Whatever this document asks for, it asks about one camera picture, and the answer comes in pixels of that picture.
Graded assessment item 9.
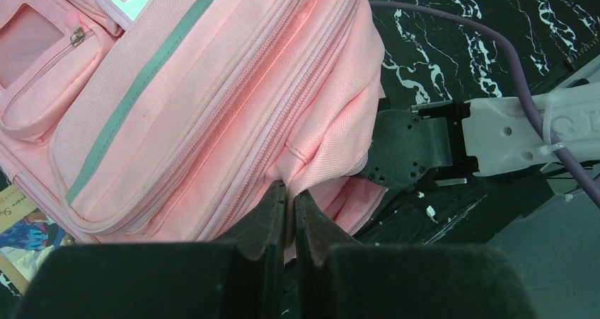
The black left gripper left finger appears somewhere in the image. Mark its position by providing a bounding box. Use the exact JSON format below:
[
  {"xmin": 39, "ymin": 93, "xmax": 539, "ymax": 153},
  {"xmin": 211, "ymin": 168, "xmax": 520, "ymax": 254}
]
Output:
[{"xmin": 14, "ymin": 181, "xmax": 287, "ymax": 318}]

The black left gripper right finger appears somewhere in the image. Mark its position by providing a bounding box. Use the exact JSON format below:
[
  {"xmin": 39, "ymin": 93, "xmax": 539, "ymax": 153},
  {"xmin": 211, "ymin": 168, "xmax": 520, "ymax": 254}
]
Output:
[{"xmin": 294, "ymin": 192, "xmax": 537, "ymax": 318}]

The pink student backpack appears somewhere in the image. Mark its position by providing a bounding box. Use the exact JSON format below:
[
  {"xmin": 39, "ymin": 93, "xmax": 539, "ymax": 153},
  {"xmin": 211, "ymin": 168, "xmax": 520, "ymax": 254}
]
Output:
[{"xmin": 1, "ymin": 0, "xmax": 386, "ymax": 243}]

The orange picture book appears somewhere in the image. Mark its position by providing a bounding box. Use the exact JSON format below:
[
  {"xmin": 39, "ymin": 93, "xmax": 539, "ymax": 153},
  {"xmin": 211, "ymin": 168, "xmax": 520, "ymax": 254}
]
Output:
[{"xmin": 1, "ymin": 185, "xmax": 75, "ymax": 297}]

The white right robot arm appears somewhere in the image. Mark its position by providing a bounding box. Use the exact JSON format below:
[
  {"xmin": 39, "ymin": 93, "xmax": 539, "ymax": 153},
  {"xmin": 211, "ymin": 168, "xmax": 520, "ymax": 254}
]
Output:
[{"xmin": 359, "ymin": 59, "xmax": 599, "ymax": 189}]

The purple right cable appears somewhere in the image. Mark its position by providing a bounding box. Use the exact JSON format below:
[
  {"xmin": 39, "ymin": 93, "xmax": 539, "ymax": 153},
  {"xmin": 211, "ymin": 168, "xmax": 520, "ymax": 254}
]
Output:
[{"xmin": 367, "ymin": 0, "xmax": 600, "ymax": 210}]

